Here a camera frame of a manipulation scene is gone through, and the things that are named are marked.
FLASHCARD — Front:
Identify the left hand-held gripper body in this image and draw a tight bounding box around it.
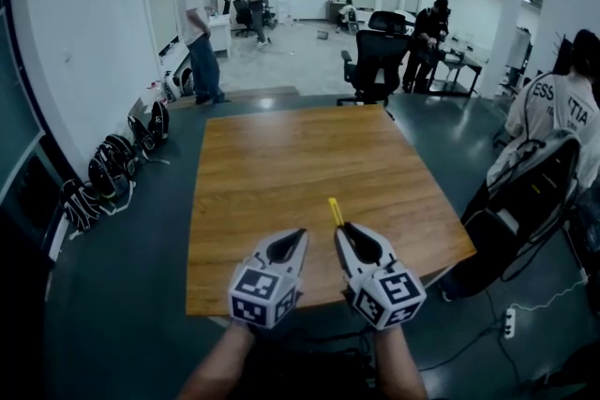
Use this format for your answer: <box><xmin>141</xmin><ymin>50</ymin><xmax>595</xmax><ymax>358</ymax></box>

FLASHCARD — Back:
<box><xmin>227</xmin><ymin>252</ymin><xmax>303</xmax><ymax>331</ymax></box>

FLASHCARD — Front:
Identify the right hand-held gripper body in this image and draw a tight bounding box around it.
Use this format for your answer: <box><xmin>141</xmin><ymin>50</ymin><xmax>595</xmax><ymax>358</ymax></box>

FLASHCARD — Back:
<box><xmin>348</xmin><ymin>259</ymin><xmax>428</xmax><ymax>332</ymax></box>

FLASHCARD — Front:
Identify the small yellow stick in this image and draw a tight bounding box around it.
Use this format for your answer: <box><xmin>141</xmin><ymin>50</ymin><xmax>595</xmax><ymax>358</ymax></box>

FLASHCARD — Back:
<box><xmin>327</xmin><ymin>197</ymin><xmax>348</xmax><ymax>229</ymax></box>

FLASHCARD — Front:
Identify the person's right forearm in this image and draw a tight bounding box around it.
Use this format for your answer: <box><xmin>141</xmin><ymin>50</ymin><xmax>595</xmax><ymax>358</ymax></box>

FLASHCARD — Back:
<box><xmin>371</xmin><ymin>324</ymin><xmax>428</xmax><ymax>400</ymax></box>

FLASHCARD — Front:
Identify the person's left forearm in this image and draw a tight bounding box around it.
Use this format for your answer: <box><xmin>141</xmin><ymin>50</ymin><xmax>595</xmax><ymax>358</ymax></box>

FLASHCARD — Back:
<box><xmin>176</xmin><ymin>321</ymin><xmax>258</xmax><ymax>400</ymax></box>

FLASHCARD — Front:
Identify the white power strip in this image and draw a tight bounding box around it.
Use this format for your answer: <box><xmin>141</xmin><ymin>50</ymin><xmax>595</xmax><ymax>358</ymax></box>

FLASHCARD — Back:
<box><xmin>501</xmin><ymin>307</ymin><xmax>518</xmax><ymax>339</ymax></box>

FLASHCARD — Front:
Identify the black backpack white pattern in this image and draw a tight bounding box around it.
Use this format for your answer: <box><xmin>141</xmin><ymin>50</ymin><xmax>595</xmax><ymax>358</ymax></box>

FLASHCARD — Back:
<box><xmin>59</xmin><ymin>178</ymin><xmax>102</xmax><ymax>235</ymax></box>

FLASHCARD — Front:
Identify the white and black bag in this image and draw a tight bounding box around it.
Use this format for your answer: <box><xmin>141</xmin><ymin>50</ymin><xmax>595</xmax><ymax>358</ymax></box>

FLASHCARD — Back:
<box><xmin>170</xmin><ymin>62</ymin><xmax>195</xmax><ymax>97</ymax></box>

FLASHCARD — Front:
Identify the white plastic jug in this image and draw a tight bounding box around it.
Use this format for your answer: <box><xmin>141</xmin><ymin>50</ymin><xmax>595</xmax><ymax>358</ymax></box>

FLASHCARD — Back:
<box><xmin>146</xmin><ymin>79</ymin><xmax>171</xmax><ymax>102</ymax></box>

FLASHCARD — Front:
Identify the large black office chair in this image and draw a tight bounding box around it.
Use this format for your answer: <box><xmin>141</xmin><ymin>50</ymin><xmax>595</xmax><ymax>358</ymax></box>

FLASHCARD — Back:
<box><xmin>337</xmin><ymin>9</ymin><xmax>414</xmax><ymax>107</ymax></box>

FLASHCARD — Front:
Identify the black metal table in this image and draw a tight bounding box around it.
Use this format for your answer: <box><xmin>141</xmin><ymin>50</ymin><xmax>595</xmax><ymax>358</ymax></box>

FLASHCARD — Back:
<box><xmin>427</xmin><ymin>43</ymin><xmax>484</xmax><ymax>99</ymax></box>

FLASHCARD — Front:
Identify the white cabinet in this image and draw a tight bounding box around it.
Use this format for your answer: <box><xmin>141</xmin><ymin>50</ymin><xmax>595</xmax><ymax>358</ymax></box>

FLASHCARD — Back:
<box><xmin>207</xmin><ymin>10</ymin><xmax>233</xmax><ymax>60</ymax></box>

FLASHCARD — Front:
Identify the white panel on stand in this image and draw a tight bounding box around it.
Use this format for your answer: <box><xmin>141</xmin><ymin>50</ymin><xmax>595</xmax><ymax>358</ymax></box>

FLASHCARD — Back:
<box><xmin>506</xmin><ymin>26</ymin><xmax>533</xmax><ymax>73</ymax></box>

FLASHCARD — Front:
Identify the white shelf rack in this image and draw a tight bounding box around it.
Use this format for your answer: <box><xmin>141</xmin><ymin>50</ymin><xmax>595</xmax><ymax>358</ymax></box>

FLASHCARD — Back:
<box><xmin>276</xmin><ymin>0</ymin><xmax>294</xmax><ymax>27</ymax></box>

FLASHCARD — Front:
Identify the black chest gear with cables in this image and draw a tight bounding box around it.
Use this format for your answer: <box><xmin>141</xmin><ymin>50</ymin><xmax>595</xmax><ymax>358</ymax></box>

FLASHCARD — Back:
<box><xmin>242</xmin><ymin>326</ymin><xmax>377</xmax><ymax>400</ymax></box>

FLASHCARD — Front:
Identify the black backpack with cables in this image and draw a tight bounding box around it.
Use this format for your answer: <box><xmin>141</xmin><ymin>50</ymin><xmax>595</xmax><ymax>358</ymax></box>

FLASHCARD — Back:
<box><xmin>460</xmin><ymin>129</ymin><xmax>583</xmax><ymax>297</ymax></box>

